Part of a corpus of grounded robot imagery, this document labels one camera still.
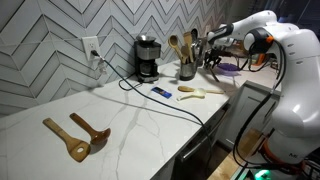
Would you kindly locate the cream plastic spoon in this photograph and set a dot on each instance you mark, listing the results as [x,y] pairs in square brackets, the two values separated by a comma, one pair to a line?
[196,94]

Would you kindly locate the grey metal utensil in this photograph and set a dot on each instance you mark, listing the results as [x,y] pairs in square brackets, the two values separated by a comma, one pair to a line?
[200,50]

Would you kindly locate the blue snack packet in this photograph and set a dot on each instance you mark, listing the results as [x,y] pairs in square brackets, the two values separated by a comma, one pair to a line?
[161,92]

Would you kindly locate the small wooden spoon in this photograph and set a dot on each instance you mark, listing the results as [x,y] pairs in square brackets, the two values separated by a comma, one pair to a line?
[185,51]

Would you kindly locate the purple plastic container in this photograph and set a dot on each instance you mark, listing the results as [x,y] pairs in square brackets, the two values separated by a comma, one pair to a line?
[228,69]

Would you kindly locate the wooden board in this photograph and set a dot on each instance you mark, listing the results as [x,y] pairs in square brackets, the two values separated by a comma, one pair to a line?
[223,166]

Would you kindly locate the black steel coffee maker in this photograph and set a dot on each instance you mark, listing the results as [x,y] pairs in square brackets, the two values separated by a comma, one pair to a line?
[146,60]

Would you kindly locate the white wall outlet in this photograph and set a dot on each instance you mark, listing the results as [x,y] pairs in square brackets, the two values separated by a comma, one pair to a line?
[91,47]

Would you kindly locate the orange canister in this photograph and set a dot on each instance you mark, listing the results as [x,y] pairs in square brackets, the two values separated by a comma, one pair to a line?
[260,59]

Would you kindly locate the round-bowl wooden spoon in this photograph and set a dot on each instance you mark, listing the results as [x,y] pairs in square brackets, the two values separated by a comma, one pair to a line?
[173,41]

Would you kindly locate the dark brown wooden ladle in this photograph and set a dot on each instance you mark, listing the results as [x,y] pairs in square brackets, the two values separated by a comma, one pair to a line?
[98,136]

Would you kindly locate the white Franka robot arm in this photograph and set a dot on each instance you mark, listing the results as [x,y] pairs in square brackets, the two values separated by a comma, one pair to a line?
[300,83]

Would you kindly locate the wooden spatula with hole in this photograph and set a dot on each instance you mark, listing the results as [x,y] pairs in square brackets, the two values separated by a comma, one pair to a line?
[75,146]

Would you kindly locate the flat wooden spatula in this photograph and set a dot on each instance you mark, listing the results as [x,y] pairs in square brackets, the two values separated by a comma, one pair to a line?
[188,40]

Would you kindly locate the steel utensil holder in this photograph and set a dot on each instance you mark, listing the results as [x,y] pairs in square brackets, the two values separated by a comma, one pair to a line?
[187,71]

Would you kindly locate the grey cabinet door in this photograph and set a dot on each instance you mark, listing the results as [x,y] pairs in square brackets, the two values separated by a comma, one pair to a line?
[246,103]

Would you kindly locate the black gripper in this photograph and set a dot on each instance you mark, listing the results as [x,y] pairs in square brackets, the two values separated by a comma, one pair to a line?
[213,54]

